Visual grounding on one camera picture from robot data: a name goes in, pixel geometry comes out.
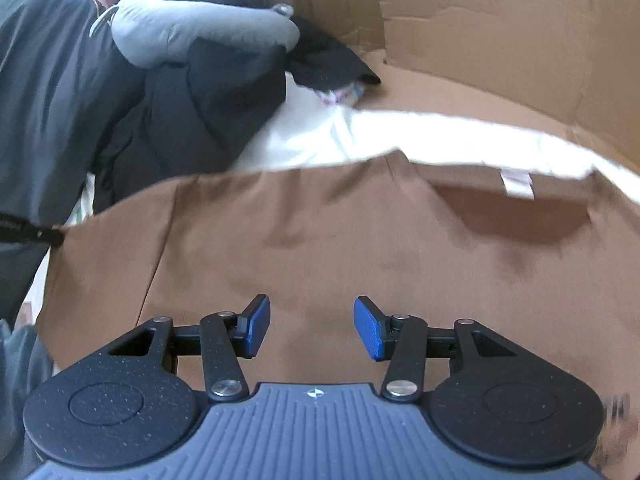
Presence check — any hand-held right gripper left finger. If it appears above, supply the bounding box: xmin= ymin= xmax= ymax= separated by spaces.
xmin=107 ymin=294 xmax=272 ymax=403

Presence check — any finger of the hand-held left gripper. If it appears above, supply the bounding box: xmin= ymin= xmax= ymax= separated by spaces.
xmin=0 ymin=212 xmax=66 ymax=247

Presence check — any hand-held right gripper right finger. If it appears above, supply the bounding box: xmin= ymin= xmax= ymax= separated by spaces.
xmin=353 ymin=296 xmax=536 ymax=403

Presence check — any brown printed t-shirt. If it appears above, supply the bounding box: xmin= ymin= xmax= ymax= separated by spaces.
xmin=35 ymin=150 xmax=640 ymax=461

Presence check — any grey-blue garment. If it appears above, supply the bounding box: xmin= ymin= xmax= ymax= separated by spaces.
xmin=0 ymin=317 xmax=56 ymax=480

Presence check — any cream bear printed blanket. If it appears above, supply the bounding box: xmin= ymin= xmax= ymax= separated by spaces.
xmin=15 ymin=72 xmax=640 ymax=331

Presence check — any floral printed cloth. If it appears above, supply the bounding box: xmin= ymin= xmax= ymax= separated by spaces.
xmin=320 ymin=82 xmax=366 ymax=107

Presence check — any grey neck pillow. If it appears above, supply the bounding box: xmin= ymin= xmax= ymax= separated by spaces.
xmin=90 ymin=0 xmax=301 ymax=68

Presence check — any brown cardboard sheet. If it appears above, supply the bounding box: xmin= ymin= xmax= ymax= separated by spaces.
xmin=200 ymin=0 xmax=640 ymax=171

